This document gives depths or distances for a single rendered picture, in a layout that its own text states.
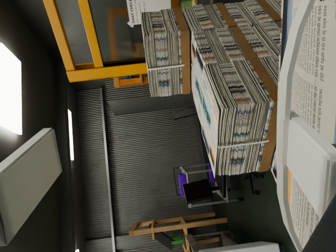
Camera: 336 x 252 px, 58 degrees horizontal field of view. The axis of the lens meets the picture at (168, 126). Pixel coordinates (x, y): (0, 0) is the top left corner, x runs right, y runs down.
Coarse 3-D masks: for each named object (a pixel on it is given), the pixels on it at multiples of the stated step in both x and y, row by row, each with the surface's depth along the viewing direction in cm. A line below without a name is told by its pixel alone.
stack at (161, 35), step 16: (256, 0) 166; (272, 0) 165; (144, 16) 160; (160, 16) 160; (192, 16) 155; (208, 16) 156; (240, 16) 152; (256, 16) 150; (144, 32) 146; (160, 32) 145; (176, 32) 145; (144, 48) 148; (160, 48) 149; (176, 48) 151; (160, 64) 155; (176, 64) 157; (160, 80) 162; (176, 80) 163
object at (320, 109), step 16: (320, 0) 19; (320, 16) 20; (320, 32) 20; (320, 48) 20; (320, 64) 20; (320, 80) 20; (320, 96) 21; (320, 112) 21; (320, 128) 21; (304, 240) 26
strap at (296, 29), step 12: (312, 0) 15; (300, 12) 15; (300, 24) 15; (288, 36) 16; (300, 36) 15; (288, 48) 16; (288, 60) 16; (288, 72) 16; (288, 84) 16; (288, 96) 16; (288, 108) 17; (288, 120) 17; (276, 132) 18; (276, 144) 18; (276, 156) 18; (288, 204) 19; (288, 216) 19; (288, 228) 19
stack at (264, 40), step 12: (264, 24) 145; (276, 24) 144; (252, 36) 137; (264, 36) 137; (276, 36) 135; (252, 48) 130; (264, 48) 129; (276, 48) 129; (264, 60) 123; (276, 60) 122; (276, 72) 116; (276, 84) 111; (276, 168) 120; (276, 180) 122
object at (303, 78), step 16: (288, 0) 30; (288, 16) 30; (288, 32) 30; (304, 32) 23; (304, 48) 23; (304, 64) 23; (304, 80) 24; (304, 96) 24; (304, 112) 24; (288, 176) 31; (288, 192) 31; (304, 208) 25; (304, 224) 26
